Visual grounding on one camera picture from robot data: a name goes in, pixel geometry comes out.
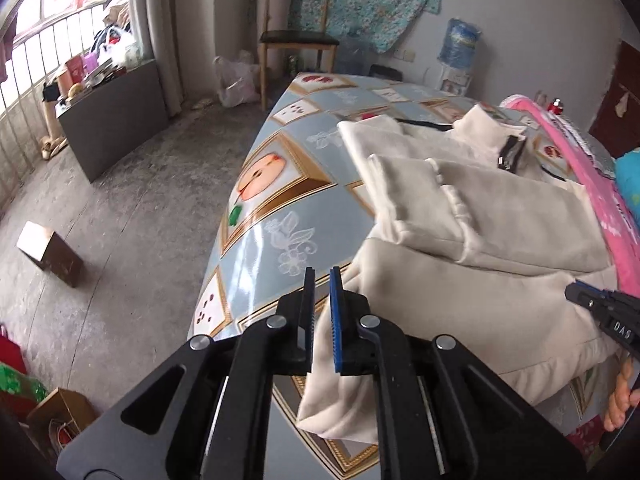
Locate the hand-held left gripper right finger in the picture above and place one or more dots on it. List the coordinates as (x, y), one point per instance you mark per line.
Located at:
(336, 325)

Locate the clear small bottle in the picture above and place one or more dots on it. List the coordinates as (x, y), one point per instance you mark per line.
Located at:
(540, 98)

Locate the grey lace cloth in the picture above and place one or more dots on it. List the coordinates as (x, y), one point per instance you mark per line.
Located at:
(595, 152)

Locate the red box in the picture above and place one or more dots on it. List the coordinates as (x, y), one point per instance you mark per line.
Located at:
(75, 67)

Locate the cream jacket with black trim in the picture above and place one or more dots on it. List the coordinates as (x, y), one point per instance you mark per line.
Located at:
(475, 320)

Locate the white water dispenser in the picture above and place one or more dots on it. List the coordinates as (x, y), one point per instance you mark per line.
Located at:
(452, 82)

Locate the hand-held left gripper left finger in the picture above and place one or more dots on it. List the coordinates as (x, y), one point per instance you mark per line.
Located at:
(307, 310)

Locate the blue water bottle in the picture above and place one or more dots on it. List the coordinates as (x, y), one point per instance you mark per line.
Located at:
(460, 42)

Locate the fruit print tablecloth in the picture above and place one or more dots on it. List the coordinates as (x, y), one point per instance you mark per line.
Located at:
(280, 175)

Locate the metal window railing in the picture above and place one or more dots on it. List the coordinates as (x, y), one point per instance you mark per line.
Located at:
(30, 60)

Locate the wooden chair with dark seat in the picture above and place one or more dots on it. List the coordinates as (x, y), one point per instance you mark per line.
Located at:
(295, 37)

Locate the red bag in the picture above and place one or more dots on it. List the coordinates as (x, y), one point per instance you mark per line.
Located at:
(10, 355)

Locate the brown door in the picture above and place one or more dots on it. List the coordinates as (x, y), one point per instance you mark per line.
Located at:
(625, 75)

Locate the open cardboard box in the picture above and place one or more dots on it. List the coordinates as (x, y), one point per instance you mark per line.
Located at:
(70, 405)

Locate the green shiny packet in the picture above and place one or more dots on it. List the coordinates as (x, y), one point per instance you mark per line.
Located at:
(20, 390)

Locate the grey curtain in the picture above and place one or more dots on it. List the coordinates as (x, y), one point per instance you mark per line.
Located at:
(160, 25)

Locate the white board on chair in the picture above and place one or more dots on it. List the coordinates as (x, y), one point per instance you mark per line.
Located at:
(272, 15)

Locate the dark grey cabinet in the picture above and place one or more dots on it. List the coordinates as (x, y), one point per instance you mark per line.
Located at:
(115, 115)

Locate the beige cloth on door hook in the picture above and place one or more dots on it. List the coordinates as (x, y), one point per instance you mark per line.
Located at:
(622, 102)

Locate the red can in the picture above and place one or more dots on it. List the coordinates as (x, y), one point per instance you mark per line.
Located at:
(555, 107)

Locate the person's right hand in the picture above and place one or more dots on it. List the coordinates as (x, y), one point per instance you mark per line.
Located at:
(620, 400)

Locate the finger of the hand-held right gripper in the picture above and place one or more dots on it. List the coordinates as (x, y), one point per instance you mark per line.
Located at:
(580, 294)

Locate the beige shoe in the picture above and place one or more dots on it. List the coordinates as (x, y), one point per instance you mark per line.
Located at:
(52, 147)

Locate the blue cartoon pillow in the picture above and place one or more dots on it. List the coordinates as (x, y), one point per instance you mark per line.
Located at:
(631, 175)

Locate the white plastic bag on cabinet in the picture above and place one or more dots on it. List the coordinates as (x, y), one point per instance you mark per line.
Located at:
(120, 50)

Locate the pink floral blanket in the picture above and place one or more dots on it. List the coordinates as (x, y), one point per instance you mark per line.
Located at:
(607, 210)

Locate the clear empty water jug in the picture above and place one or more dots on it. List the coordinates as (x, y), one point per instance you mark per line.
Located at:
(352, 55)

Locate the translucent plastic floor bag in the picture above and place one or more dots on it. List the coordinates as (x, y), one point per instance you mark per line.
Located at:
(235, 82)

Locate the small brown cardboard box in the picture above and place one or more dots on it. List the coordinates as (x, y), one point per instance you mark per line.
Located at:
(55, 260)

